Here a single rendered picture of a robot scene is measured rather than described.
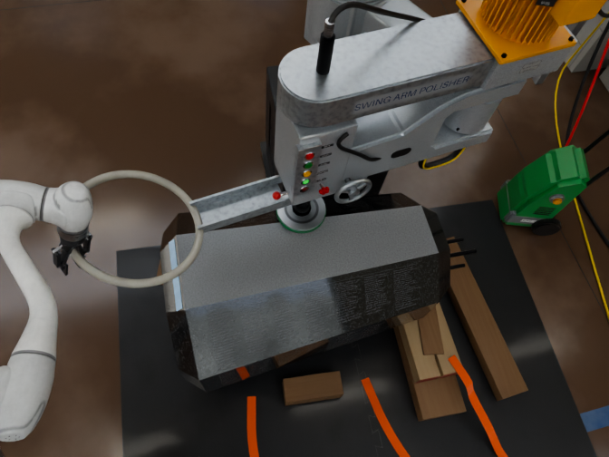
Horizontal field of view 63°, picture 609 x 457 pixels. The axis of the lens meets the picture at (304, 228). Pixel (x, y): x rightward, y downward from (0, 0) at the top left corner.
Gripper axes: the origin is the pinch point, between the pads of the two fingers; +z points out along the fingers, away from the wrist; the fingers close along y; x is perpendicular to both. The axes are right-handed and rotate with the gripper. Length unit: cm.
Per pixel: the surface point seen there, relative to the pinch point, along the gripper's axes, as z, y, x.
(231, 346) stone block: 28, 38, -53
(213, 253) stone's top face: 11, 51, -20
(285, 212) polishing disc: -6, 82, -27
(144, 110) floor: 83, 131, 119
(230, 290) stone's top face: 11, 46, -38
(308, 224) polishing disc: -8, 85, -38
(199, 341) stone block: 28, 29, -44
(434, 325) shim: 36, 138, -112
